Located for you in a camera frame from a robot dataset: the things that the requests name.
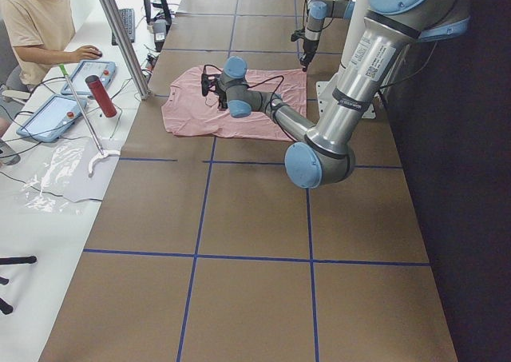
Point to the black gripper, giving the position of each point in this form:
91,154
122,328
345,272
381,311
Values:
307,49
221,98

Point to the pink printed t-shirt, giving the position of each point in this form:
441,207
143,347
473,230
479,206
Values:
187,113

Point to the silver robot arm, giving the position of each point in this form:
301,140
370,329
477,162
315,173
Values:
316,12
321,153

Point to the person's right hand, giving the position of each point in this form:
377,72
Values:
82,53

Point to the red cylindrical bottle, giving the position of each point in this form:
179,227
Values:
100,95

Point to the far teach pendant tablet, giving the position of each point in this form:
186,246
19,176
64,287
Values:
104,70

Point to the teach pendant tablet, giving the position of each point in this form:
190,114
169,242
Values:
52,119
104,70

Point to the reacher grabber stick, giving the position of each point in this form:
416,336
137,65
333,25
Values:
102,153

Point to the black keyboard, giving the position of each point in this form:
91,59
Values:
128,21

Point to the near teach pendant tablet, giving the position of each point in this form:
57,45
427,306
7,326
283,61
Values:
52,119

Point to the clear plastic bag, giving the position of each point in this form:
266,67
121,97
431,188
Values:
44,188

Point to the person in beige shirt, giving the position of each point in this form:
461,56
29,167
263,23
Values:
39,31

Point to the black tripod legs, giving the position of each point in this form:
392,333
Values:
7,308

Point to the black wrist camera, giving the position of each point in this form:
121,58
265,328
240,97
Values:
298,35
208,82

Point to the white camera post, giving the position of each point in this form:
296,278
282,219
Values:
355,31

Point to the aluminium frame post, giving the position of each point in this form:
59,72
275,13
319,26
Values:
128,53

